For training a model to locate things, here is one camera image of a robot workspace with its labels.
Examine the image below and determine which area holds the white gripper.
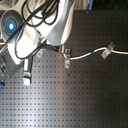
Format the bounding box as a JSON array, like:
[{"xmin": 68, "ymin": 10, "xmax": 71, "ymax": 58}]
[{"xmin": 0, "ymin": 26, "xmax": 40, "ymax": 89}]

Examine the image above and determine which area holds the metal cable clip lower middle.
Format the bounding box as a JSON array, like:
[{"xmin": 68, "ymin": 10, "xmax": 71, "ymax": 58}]
[{"xmin": 64, "ymin": 58, "xmax": 70, "ymax": 68}]

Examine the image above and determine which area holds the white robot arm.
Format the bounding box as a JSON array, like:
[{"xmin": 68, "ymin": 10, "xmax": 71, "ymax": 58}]
[{"xmin": 0, "ymin": 0, "xmax": 75, "ymax": 88}]

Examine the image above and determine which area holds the metal cable clip upper middle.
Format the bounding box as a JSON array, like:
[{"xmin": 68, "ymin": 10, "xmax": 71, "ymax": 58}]
[{"xmin": 64, "ymin": 48, "xmax": 71, "ymax": 57}]

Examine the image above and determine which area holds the metal cable clip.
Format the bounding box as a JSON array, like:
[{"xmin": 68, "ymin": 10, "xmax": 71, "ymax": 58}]
[
  {"xmin": 36, "ymin": 49, "xmax": 43, "ymax": 58},
  {"xmin": 64, "ymin": 48, "xmax": 71, "ymax": 57},
  {"xmin": 101, "ymin": 41, "xmax": 115, "ymax": 59},
  {"xmin": 64, "ymin": 58, "xmax": 70, "ymax": 68}
]

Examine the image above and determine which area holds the black perforated breadboard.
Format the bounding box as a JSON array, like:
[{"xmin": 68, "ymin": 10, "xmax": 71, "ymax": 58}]
[{"xmin": 0, "ymin": 10, "xmax": 128, "ymax": 128}]

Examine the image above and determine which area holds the white cable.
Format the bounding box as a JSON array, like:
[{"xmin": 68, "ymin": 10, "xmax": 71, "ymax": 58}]
[{"xmin": 68, "ymin": 47, "xmax": 128, "ymax": 61}]

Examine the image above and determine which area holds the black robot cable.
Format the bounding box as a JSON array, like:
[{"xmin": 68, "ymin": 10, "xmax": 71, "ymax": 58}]
[{"xmin": 0, "ymin": 0, "xmax": 63, "ymax": 60}]

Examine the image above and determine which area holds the metal cable clip left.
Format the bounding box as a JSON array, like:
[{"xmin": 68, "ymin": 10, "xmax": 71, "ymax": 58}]
[{"xmin": 36, "ymin": 49, "xmax": 43, "ymax": 58}]

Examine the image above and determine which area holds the metal cable clip right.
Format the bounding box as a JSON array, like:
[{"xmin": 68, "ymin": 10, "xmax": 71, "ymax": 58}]
[{"xmin": 101, "ymin": 41, "xmax": 115, "ymax": 59}]

